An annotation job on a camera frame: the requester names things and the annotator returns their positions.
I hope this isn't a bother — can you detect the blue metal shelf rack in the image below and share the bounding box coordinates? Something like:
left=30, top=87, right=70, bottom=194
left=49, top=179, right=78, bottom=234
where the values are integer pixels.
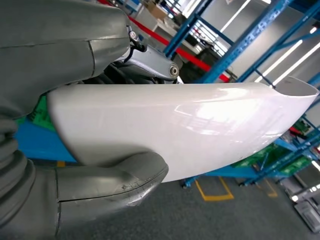
left=14, top=0, right=320, bottom=190

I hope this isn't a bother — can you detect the green plastic crate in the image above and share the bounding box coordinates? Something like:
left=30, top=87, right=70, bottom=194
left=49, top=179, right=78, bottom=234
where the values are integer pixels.
left=29, top=95, right=56, bottom=133
left=231, top=142, right=313, bottom=178

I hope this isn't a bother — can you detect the brown cardboard box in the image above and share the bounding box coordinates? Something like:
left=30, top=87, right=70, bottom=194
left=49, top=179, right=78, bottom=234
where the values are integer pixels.
left=146, top=0, right=168, bottom=21

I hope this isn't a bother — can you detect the red barrier belt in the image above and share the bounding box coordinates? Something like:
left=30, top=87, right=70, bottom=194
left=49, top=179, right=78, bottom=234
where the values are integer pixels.
left=97, top=0, right=231, bottom=84

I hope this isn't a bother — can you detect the ceiling light strip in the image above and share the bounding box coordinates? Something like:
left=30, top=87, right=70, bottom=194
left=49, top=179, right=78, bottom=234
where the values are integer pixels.
left=272, top=41, right=320, bottom=87
left=220, top=0, right=252, bottom=33
left=254, top=39, right=303, bottom=84

